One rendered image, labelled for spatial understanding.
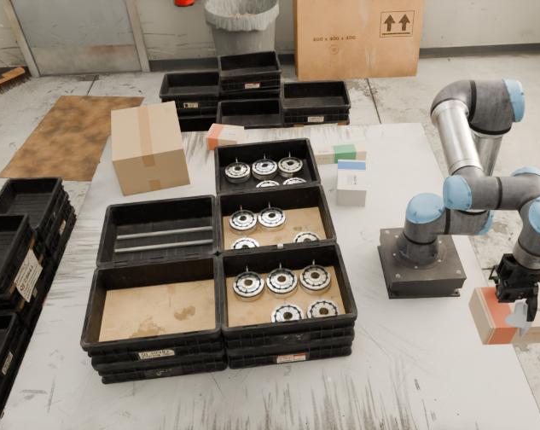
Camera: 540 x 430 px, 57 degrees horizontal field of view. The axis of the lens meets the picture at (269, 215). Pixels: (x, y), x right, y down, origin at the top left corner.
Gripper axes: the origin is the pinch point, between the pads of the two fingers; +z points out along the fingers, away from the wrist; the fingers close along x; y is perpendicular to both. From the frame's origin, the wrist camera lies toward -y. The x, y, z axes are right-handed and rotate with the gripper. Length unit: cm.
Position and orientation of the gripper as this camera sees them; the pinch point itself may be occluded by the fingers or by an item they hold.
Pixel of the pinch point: (513, 310)
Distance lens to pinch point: 137.7
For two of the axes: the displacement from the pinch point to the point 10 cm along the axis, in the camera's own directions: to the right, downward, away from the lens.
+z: 0.5, 7.2, 7.0
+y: -10.0, 0.4, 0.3
